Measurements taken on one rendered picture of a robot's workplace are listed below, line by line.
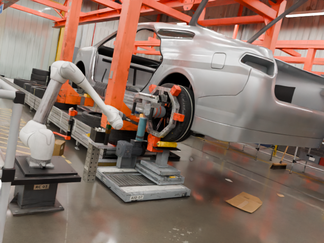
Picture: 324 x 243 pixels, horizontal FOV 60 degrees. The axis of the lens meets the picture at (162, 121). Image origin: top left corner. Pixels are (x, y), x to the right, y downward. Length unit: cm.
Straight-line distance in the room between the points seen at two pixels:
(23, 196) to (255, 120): 198
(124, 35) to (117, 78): 48
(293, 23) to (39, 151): 1209
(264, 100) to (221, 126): 44
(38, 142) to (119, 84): 133
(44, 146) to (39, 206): 47
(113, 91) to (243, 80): 147
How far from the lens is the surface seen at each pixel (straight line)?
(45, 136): 232
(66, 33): 513
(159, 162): 329
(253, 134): 270
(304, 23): 1310
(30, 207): 244
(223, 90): 270
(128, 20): 336
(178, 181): 326
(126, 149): 328
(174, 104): 291
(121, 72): 331
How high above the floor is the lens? 109
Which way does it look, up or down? 6 degrees down
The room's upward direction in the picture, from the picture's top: 12 degrees clockwise
